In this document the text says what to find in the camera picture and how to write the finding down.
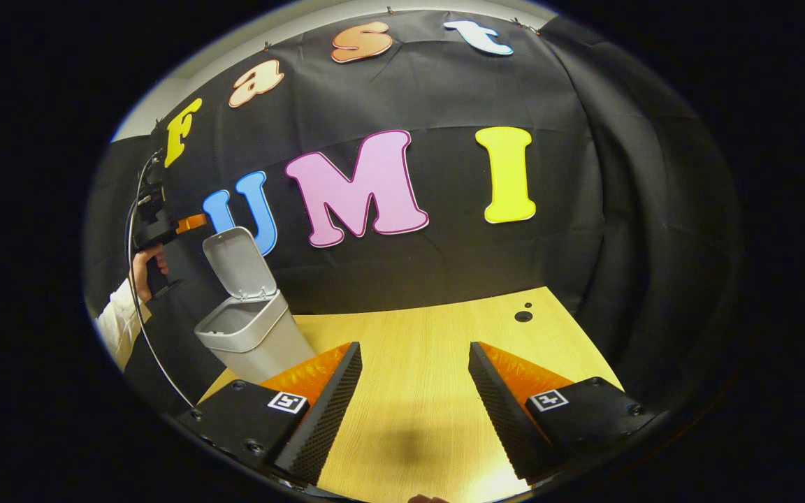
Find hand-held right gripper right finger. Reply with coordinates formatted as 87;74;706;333
469;342;657;486

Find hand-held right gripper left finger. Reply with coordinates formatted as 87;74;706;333
179;341;363;488

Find white desktop garbage bin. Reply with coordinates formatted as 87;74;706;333
194;226;316;385

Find wooden desktop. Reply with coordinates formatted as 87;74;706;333
200;286;623;503

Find black backdrop cloth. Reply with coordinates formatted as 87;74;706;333
85;8;746;413

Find thin grey cable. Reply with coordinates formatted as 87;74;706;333
125;149;197;410

